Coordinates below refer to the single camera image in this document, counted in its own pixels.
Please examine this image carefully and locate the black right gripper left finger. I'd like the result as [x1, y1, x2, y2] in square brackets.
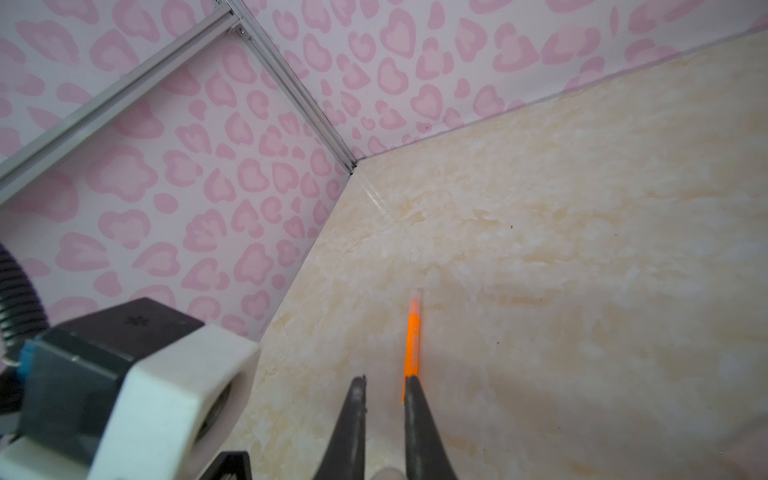
[314, 376, 367, 480]

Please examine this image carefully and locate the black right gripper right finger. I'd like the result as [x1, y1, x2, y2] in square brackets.
[404, 376, 458, 480]

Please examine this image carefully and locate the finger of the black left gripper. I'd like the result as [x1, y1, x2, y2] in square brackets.
[199, 451, 252, 480]

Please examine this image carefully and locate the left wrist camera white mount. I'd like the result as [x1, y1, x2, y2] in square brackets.
[1, 298, 260, 479]

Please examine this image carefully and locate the aluminium diagonal frame bar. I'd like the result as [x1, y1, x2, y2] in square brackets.
[1, 5, 240, 204]

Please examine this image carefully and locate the aluminium corner frame post left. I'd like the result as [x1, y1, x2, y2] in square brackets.
[217, 0, 358, 175]

